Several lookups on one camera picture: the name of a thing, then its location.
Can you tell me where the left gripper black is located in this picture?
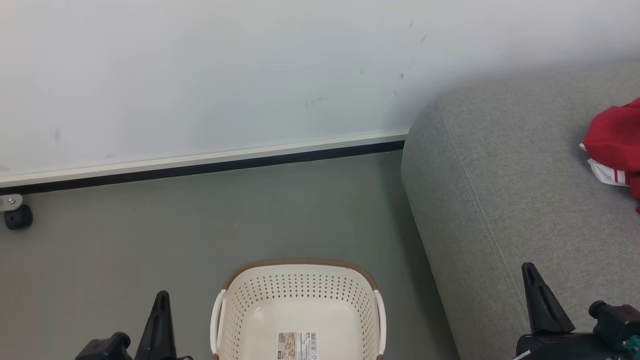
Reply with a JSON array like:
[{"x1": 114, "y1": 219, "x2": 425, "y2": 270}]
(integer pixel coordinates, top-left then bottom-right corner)
[{"x1": 75, "y1": 291, "x2": 177, "y2": 360}]

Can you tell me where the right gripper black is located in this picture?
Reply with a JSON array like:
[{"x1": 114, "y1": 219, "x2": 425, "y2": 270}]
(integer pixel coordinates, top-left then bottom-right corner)
[{"x1": 515, "y1": 262, "x2": 640, "y2": 360}]

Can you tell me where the red and white garment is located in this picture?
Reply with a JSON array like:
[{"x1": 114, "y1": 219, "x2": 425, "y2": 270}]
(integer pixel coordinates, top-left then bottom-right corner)
[{"x1": 579, "y1": 97, "x2": 640, "y2": 215}]

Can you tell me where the grey fabric sofa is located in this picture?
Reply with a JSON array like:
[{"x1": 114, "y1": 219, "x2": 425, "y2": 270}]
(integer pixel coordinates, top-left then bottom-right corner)
[{"x1": 400, "y1": 62, "x2": 640, "y2": 360}]

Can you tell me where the cream perforated plastic laundry basket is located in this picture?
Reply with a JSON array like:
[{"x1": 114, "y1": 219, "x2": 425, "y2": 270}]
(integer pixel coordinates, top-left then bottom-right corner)
[{"x1": 210, "y1": 258, "x2": 387, "y2": 360}]

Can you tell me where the white and black baseboard strip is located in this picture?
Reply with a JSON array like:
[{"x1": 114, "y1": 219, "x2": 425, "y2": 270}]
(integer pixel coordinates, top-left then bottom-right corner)
[{"x1": 0, "y1": 130, "x2": 411, "y2": 196}]

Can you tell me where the black caster wheel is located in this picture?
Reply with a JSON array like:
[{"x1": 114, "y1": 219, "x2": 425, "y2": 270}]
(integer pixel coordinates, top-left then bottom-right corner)
[{"x1": 4, "y1": 204, "x2": 34, "y2": 231}]

